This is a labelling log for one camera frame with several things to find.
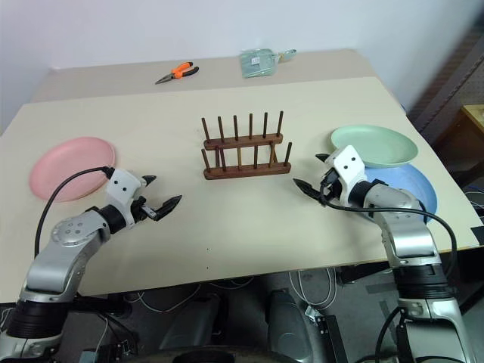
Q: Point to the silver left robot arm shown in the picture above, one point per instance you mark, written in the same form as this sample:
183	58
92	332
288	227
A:
56	261

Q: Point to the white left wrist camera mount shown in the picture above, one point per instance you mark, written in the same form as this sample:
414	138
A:
121	187

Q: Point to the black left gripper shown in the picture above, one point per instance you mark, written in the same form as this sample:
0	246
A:
141	212

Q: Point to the pink round plate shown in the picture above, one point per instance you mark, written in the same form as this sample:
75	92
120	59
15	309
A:
68	166

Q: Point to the dark rounded robot leg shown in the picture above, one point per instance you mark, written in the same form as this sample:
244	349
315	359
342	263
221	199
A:
193	321
289	325

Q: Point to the wooden dish rack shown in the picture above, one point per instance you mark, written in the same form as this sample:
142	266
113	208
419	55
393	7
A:
246	172

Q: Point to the dark rounded robot waist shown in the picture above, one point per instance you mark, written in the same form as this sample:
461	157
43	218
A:
219	353

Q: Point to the blue round plate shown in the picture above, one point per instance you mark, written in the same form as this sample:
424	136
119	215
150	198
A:
412	185

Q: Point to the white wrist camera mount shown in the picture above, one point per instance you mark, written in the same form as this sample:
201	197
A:
349	166
121	187

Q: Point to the light wooden furniture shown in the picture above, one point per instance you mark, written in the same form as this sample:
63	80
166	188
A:
472	119

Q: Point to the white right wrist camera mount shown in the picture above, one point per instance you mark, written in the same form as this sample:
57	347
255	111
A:
349	166

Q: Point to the teal packaged item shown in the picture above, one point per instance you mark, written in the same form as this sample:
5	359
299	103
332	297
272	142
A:
257	64

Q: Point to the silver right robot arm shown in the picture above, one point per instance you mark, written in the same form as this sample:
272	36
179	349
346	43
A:
412	242

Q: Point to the green round plate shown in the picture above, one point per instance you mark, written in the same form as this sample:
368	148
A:
378	145

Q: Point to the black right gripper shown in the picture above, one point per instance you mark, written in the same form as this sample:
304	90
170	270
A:
331	189

